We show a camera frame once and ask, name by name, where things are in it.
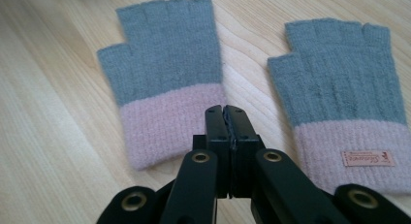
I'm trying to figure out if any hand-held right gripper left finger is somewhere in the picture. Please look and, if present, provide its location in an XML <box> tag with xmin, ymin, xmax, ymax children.
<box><xmin>192</xmin><ymin>104</ymin><xmax>233</xmax><ymax>199</ymax></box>

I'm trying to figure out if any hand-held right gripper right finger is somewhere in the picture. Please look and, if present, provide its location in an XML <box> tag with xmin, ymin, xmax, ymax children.
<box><xmin>224</xmin><ymin>104</ymin><xmax>267</xmax><ymax>199</ymax></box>

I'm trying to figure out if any grey pink fingerless glove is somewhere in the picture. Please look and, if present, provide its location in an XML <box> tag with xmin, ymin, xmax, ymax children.
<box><xmin>96</xmin><ymin>0</ymin><xmax>228</xmax><ymax>172</ymax></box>

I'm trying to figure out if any grey pink glove with label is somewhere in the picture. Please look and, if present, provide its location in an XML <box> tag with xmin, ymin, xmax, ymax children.
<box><xmin>267</xmin><ymin>17</ymin><xmax>411</xmax><ymax>196</ymax></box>

